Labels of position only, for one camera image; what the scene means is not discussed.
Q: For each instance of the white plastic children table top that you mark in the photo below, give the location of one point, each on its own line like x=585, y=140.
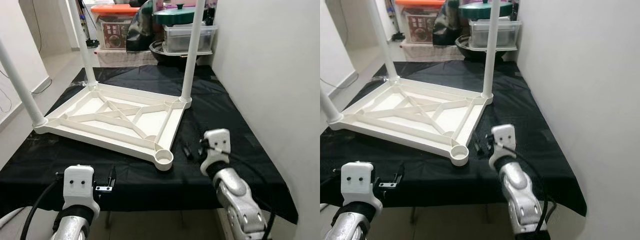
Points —
x=110, y=120
x=415, y=115

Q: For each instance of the black tablecloth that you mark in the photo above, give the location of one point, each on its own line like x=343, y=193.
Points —
x=150, y=180
x=450, y=180

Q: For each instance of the black round basin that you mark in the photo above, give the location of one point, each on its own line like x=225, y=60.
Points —
x=170, y=55
x=475, y=50

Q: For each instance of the clear tape strip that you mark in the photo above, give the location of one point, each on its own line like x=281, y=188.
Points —
x=85, y=80
x=382, y=78

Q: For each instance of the beige low platform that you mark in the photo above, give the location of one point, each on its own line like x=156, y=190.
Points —
x=125, y=57
x=430, y=52

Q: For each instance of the clear plastic storage box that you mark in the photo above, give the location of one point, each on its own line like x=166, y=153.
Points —
x=492, y=34
x=190, y=37

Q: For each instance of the black bag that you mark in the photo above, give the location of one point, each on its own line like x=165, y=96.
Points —
x=140, y=27
x=447, y=25

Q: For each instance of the green round lid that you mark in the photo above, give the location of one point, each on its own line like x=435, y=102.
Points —
x=485, y=10
x=175, y=15

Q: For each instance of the orange-lidded box with red print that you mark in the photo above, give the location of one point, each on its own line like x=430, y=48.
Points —
x=420, y=22
x=112, y=27

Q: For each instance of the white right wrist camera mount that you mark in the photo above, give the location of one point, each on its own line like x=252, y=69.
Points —
x=502, y=140
x=217, y=145

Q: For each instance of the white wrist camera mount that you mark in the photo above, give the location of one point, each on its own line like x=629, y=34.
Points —
x=217, y=145
x=79, y=182
x=356, y=180
x=502, y=140

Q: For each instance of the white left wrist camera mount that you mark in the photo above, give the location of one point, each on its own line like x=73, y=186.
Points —
x=79, y=182
x=356, y=180

